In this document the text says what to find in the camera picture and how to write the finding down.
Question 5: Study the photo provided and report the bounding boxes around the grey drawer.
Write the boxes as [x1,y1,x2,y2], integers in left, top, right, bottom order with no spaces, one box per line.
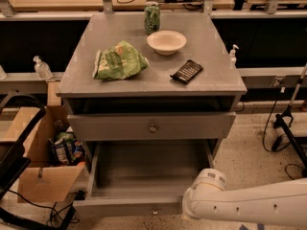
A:
[68,112,236,141]
[74,140,212,218]

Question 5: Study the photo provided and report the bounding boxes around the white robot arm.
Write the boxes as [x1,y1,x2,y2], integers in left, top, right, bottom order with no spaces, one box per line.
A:
[182,169,307,227]

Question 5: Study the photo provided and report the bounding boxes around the grey drawer cabinet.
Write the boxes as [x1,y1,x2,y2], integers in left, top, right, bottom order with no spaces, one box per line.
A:
[58,12,247,152]

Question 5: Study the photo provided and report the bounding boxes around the grey top drawer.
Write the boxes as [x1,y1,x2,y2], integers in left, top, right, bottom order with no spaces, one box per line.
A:
[68,112,236,141]

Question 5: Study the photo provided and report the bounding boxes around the black snack bar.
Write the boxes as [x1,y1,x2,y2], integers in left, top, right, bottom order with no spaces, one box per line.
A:
[171,59,203,84]

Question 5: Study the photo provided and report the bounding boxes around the green chip bag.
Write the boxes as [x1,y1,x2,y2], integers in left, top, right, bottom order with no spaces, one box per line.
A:
[92,40,149,81]

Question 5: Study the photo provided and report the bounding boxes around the white bowl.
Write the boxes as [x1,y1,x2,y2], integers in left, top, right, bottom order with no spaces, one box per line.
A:
[147,31,187,56]

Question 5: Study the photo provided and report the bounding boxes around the white pump bottle right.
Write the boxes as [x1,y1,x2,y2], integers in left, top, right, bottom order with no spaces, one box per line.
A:
[229,44,239,65]

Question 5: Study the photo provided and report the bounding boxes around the green soda can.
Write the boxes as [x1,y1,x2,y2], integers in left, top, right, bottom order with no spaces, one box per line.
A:
[144,1,160,35]

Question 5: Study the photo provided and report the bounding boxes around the snack bags in box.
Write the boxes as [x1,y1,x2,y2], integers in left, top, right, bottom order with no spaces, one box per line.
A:
[49,132,85,166]

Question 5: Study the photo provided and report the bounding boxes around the cardboard box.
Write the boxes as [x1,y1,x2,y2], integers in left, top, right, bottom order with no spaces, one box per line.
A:
[2,81,87,204]

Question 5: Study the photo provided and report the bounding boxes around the clear sanitizer bottle left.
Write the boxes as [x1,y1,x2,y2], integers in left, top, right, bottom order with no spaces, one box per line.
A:
[33,56,53,80]

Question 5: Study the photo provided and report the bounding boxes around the black stand with pole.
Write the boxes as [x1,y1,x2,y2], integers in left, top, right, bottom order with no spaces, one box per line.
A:
[273,64,307,178]

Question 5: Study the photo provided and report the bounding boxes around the black floor cable right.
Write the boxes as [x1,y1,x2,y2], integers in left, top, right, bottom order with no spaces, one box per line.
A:
[262,80,307,181]

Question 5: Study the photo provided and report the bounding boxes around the black floor cable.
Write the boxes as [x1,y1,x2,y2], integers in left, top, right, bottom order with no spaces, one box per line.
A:
[262,80,307,181]
[6,189,82,229]

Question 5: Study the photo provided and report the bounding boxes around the black floor cable left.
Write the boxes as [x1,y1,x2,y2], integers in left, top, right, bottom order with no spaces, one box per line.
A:
[6,189,82,229]

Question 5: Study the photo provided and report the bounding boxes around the black chair frame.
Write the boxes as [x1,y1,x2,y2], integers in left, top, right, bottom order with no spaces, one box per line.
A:
[0,91,76,230]

